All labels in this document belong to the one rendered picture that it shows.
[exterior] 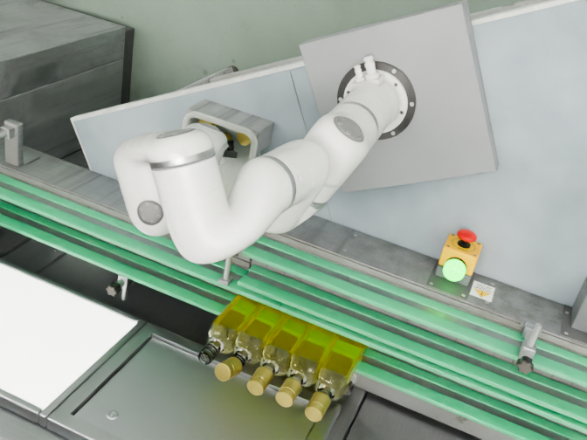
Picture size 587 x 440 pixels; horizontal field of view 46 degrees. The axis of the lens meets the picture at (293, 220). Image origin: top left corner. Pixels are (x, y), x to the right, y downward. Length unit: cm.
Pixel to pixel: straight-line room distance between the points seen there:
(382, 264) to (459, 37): 47
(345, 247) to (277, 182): 56
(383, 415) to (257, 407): 29
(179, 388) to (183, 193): 66
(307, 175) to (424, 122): 44
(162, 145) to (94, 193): 84
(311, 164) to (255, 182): 11
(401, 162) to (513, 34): 31
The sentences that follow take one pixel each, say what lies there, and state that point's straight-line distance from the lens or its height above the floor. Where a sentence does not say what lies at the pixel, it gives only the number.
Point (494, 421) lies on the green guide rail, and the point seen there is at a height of 95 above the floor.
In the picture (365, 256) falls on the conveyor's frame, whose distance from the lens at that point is 143.
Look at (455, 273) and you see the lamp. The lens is 139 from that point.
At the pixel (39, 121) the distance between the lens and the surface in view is 220.
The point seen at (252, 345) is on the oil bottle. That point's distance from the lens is 134.
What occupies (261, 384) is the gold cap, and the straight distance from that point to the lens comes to 128.
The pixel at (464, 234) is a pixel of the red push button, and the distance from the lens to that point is 141.
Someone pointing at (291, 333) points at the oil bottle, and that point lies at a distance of 138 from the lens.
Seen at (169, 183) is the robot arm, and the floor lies 139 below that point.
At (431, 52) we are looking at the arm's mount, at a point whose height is 80.
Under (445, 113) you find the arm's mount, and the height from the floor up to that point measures 80.
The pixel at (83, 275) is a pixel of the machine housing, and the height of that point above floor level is 88.
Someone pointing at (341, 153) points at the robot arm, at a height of 111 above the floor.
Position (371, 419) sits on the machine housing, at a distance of 153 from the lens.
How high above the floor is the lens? 207
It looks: 57 degrees down
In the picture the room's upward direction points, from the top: 136 degrees counter-clockwise
